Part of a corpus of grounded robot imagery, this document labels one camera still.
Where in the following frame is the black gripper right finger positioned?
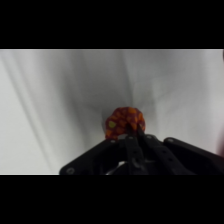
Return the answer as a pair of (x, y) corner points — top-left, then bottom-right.
(135, 126), (224, 175)

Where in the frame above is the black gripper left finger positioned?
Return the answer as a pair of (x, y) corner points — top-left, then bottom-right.
(59, 129), (145, 175)

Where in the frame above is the red orange patterned ball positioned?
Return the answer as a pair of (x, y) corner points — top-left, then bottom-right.
(105, 106), (146, 141)

